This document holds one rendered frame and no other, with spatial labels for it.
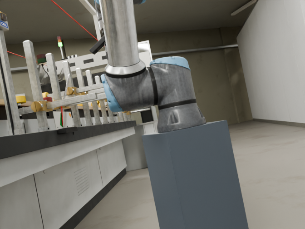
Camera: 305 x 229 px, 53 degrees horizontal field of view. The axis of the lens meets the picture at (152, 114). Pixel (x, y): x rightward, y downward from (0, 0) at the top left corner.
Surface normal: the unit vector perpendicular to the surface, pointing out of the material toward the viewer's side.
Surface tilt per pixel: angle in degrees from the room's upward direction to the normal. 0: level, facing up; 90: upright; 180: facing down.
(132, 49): 117
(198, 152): 90
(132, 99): 126
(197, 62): 90
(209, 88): 90
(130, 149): 90
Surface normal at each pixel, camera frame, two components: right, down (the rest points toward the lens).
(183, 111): 0.03, -0.37
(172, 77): 0.09, -0.11
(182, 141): 0.37, -0.09
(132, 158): -0.10, 0.00
